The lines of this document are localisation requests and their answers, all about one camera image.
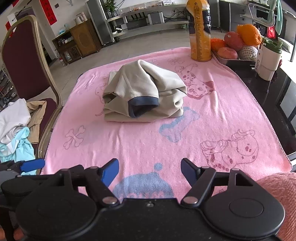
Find metal frame chair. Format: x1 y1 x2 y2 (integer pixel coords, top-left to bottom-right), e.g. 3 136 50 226
248 2 279 25

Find orange-red peach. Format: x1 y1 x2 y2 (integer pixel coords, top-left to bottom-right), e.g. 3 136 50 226
217 47 238 60

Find pink printed blanket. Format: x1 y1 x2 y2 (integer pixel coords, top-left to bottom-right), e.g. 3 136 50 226
40 47 292 202

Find red apple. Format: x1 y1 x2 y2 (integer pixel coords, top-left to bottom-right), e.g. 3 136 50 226
224 31 245 52

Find green potted plant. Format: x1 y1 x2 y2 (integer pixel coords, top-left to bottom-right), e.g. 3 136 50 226
104 0 117 18

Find person's pink fleece garment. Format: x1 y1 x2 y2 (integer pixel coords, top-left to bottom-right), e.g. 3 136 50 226
260 173 296 241

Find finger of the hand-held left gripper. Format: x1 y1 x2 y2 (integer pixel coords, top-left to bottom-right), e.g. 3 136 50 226
20 159 46 173

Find black cabinet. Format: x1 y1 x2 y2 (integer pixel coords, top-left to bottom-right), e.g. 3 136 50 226
218 0 253 33

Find large bumpy orange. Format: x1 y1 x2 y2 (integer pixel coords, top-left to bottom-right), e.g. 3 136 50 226
236 24 262 46

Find small orange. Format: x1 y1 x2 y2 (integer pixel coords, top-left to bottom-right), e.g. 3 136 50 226
210 38 226 52

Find metal fruit tray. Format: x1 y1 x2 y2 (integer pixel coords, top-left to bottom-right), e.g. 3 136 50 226
211 50 258 65

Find red paper banner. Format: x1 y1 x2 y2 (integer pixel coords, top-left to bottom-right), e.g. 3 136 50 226
39 0 57 26

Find light blue cloth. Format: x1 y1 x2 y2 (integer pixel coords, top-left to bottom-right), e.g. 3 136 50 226
0 127 36 176

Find tan cloth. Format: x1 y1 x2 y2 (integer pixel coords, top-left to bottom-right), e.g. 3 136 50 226
26 100 47 143

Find orange juice bottle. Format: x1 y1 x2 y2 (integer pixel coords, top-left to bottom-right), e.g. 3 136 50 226
186 0 212 62

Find melon in foam net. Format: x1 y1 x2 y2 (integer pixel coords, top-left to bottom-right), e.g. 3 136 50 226
238 46 258 61

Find metal shelf unit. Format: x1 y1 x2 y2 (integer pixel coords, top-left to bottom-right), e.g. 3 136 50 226
106 2 190 43

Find white cloth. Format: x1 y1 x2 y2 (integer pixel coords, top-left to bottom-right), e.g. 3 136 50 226
0 98 31 144

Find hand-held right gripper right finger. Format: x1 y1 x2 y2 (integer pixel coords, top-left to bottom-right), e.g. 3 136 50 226
181 158 255 207

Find beige t-shirt navy cuffs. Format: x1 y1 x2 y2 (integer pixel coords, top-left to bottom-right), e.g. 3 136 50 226
103 60 188 122

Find wooden cabinet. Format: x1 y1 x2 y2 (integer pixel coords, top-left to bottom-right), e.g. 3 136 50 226
52 20 102 66

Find maroon chair gold frame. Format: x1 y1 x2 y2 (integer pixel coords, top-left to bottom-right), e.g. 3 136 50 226
1 15 64 163

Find white cup green lid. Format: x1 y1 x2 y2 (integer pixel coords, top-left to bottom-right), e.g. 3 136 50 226
257 38 283 81

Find silver speaker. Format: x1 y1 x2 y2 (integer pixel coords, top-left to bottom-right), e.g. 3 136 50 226
147 11 165 25

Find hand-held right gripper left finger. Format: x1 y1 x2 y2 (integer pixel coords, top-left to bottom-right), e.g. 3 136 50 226
54 159 121 207

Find white kettle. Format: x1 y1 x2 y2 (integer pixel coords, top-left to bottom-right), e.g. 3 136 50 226
74 13 87 25

